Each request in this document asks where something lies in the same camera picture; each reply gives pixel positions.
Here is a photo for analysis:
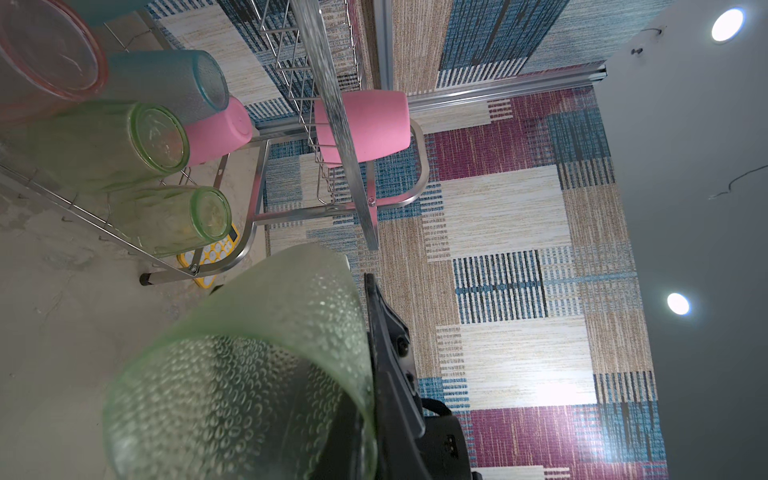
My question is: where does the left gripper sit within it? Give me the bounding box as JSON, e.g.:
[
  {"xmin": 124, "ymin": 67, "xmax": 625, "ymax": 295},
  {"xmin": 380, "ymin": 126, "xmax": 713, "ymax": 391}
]
[{"xmin": 364, "ymin": 273, "xmax": 480, "ymax": 480}]

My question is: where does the frosted green cup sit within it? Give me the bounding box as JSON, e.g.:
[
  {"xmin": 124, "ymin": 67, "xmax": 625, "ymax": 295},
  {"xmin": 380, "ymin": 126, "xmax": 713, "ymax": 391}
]
[{"xmin": 103, "ymin": 243, "xmax": 377, "ymax": 479}]

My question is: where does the pink cup front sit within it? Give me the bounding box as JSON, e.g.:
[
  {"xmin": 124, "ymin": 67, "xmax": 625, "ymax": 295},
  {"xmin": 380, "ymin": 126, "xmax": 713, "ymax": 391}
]
[{"xmin": 342, "ymin": 90, "xmax": 411, "ymax": 163}]

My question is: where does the teal cup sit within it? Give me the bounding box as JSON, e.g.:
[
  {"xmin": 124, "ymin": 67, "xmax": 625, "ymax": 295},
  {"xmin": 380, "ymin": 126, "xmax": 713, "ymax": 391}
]
[
  {"xmin": 100, "ymin": 50, "xmax": 230, "ymax": 125},
  {"xmin": 64, "ymin": 0, "xmax": 150, "ymax": 26}
]

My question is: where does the clear pink cup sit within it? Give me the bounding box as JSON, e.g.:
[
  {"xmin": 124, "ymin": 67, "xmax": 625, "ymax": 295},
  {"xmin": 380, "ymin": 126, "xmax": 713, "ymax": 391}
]
[{"xmin": 1, "ymin": 0, "xmax": 108, "ymax": 127}]

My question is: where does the silver metal dish rack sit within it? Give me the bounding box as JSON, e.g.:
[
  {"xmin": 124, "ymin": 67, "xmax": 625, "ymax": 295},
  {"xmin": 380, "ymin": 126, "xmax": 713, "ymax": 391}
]
[{"xmin": 0, "ymin": 0, "xmax": 431, "ymax": 286}]

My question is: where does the yellow calculator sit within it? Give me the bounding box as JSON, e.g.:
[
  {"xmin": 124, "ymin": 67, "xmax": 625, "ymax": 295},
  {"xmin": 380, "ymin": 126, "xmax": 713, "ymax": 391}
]
[{"xmin": 176, "ymin": 224, "xmax": 239, "ymax": 289}]

